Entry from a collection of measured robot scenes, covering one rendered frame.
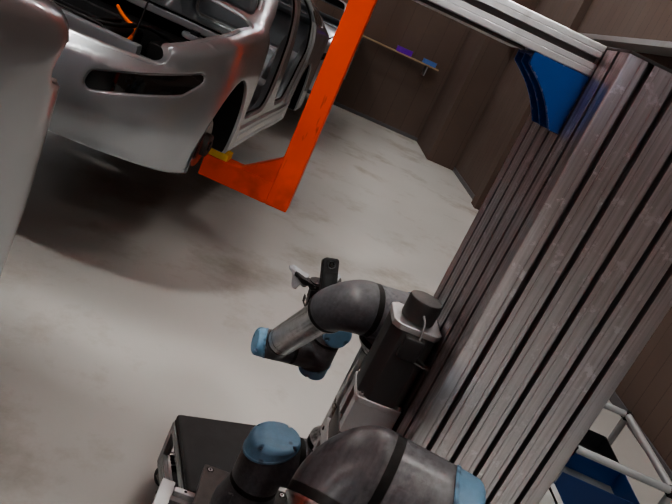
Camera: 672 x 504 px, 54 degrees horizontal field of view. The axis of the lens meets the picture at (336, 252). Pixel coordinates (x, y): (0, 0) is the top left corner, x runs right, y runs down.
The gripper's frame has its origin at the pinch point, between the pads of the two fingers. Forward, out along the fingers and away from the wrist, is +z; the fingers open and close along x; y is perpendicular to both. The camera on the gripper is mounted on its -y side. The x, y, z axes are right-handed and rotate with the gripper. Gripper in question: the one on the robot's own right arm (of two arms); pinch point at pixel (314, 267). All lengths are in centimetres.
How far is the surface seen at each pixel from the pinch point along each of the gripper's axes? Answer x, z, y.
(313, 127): 56, 262, 14
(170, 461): -23, 33, 106
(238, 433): 0, 33, 90
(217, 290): 10, 218, 125
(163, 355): -24, 128, 121
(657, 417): 343, 157, 147
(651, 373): 354, 190, 129
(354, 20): 64, 263, -59
